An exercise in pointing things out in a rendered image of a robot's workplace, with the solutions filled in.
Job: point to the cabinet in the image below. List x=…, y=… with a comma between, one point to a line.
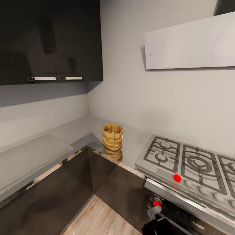
x=50, y=41

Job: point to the burner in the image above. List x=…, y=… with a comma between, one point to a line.
x=208, y=174

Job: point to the drop in sink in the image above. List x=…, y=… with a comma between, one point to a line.
x=20, y=162

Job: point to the range hood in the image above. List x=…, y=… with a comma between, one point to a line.
x=208, y=42

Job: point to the popcorn bag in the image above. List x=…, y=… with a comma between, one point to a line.
x=112, y=136

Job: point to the oven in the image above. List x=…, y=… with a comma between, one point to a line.
x=183, y=217

